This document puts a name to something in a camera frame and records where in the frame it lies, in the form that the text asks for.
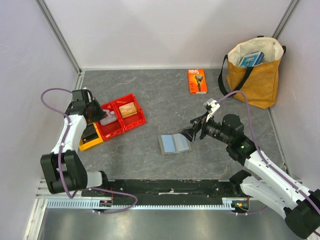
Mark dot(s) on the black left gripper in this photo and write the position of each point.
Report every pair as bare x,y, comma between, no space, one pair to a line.
101,115

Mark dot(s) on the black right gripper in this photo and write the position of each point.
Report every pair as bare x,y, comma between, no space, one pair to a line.
200,128

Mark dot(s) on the grey card holder wallet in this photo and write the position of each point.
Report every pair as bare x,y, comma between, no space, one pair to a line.
173,144

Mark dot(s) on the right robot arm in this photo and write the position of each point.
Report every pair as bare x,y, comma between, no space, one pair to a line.
265,181

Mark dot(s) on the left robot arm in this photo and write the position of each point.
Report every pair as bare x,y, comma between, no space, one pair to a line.
62,168

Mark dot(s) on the gold card in bin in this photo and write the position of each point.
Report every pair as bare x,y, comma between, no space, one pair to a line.
128,110

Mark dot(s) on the red bin near yellow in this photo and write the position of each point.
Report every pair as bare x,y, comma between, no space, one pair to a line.
112,129

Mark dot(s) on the red bin far right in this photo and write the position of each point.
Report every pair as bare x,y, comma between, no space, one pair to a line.
134,121

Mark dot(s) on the orange razor box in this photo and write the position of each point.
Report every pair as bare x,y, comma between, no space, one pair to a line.
197,81

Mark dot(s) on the tan tote bag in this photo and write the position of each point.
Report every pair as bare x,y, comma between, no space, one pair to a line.
259,83

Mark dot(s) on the blue razor box in bag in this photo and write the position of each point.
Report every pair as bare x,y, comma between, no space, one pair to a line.
251,60

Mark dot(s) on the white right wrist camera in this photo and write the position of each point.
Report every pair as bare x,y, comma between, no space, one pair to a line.
211,106

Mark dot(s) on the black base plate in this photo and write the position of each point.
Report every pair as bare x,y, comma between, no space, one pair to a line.
177,192

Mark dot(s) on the white cable duct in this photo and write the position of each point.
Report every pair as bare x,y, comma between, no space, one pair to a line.
97,204

